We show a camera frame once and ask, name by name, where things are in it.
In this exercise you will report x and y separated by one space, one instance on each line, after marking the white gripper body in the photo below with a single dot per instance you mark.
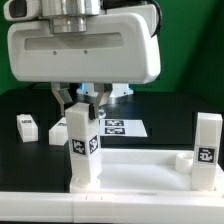
118 47

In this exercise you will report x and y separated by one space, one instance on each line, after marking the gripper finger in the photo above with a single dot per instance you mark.
60 91
103 91

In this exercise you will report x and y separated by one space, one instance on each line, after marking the white desk top tray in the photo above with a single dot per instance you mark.
145 171

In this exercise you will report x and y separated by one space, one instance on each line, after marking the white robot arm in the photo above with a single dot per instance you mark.
70 16

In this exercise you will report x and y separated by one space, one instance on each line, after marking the fiducial marker sheet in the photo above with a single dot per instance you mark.
122 127

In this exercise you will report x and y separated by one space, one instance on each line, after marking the white front fence bar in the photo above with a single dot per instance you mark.
110 209

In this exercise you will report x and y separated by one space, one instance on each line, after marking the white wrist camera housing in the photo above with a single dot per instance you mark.
21 10

